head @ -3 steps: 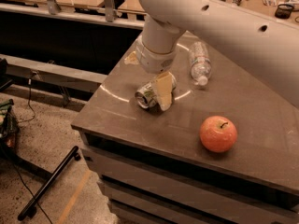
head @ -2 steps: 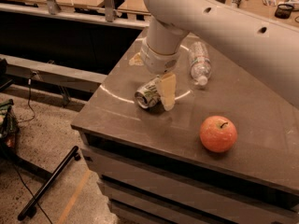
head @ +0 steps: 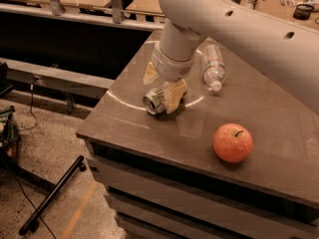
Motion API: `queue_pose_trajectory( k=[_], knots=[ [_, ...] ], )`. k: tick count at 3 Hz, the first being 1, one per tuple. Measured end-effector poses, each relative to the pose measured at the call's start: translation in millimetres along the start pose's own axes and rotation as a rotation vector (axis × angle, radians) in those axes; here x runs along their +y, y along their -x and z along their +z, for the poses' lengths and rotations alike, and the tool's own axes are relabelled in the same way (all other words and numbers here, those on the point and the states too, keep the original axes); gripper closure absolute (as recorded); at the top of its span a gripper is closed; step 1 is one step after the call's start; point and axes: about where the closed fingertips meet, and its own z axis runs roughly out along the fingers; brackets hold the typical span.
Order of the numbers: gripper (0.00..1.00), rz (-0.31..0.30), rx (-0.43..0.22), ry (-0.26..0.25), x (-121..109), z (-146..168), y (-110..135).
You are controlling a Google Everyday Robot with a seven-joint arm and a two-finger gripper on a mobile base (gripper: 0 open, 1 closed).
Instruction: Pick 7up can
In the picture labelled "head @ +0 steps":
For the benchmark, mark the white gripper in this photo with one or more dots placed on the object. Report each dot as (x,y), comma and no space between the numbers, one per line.
(169,68)

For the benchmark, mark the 7up soda can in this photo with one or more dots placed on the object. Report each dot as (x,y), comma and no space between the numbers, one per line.
(153,101)

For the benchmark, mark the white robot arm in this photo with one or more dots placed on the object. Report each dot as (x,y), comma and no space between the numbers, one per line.
(286,53)

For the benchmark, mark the clear plastic water bottle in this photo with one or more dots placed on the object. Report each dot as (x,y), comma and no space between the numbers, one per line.
(213,70)

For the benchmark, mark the red apple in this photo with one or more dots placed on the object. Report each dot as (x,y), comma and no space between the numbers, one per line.
(232,142)

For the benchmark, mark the grey drawer cabinet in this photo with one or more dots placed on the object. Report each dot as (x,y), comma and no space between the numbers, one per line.
(164,180)

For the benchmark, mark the black round object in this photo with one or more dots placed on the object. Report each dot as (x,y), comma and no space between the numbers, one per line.
(303,11)

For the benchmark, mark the dark equipment at left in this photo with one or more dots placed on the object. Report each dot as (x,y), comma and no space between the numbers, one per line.
(9,135)

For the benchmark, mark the black metal bar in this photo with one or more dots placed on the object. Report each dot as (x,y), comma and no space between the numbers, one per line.
(32,222)

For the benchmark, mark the metal bracket middle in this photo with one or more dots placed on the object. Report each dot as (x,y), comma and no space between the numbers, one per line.
(117,11)

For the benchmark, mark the grey metal rail beam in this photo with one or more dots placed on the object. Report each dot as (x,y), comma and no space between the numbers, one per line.
(57,79)

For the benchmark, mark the metal bracket left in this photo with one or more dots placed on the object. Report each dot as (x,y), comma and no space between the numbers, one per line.
(56,7)

